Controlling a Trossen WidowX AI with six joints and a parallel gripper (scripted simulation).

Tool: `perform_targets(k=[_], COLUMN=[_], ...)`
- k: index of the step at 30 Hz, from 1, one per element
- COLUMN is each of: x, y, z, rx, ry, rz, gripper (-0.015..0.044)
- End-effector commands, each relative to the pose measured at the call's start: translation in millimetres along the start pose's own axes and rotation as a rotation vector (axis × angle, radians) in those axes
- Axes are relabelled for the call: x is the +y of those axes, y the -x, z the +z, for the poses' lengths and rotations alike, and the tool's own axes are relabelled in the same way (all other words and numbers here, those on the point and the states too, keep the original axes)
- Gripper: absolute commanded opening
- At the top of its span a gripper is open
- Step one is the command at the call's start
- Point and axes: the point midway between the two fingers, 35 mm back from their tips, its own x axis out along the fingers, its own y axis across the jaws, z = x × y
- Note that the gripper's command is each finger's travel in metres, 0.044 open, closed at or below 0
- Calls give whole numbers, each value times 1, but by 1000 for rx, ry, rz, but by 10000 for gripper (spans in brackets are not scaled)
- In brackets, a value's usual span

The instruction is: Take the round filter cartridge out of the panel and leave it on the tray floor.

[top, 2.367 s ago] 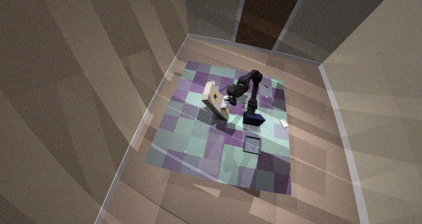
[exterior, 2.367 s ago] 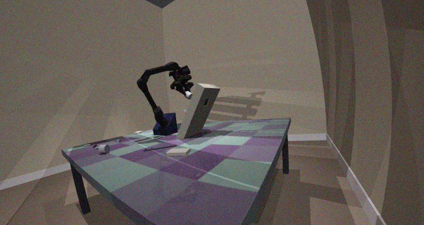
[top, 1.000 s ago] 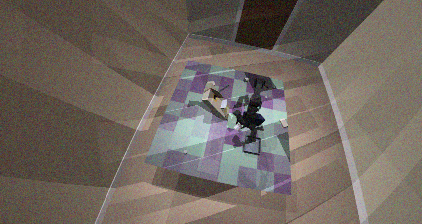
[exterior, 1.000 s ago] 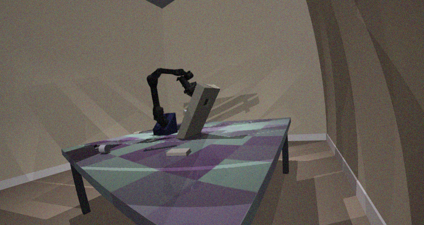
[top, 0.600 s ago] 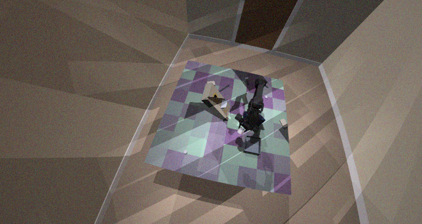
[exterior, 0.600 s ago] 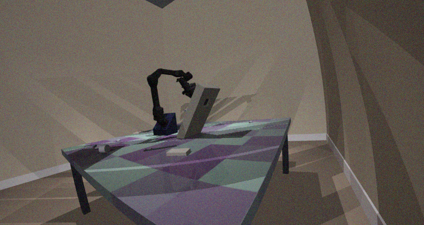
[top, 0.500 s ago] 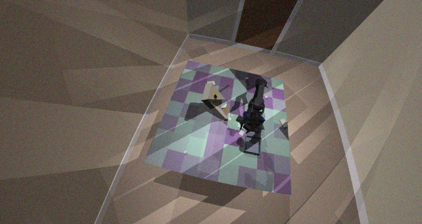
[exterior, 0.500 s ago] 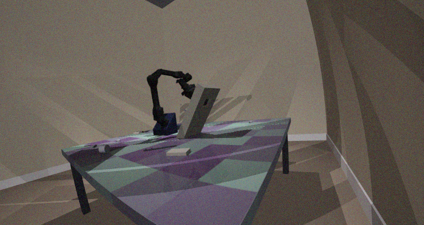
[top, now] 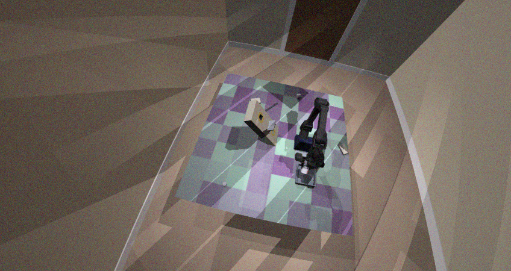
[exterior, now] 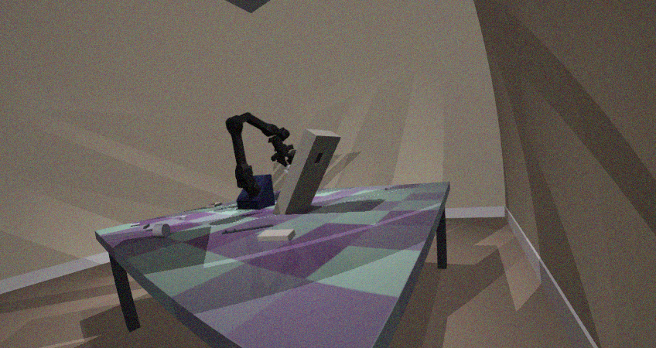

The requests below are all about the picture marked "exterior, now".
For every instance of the grey cylinder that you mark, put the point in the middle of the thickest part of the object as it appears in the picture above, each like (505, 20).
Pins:
(161, 230)

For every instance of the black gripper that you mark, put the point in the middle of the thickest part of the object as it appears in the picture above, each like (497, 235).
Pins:
(281, 153)

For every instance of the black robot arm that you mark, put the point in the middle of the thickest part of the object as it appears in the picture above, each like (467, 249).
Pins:
(243, 171)

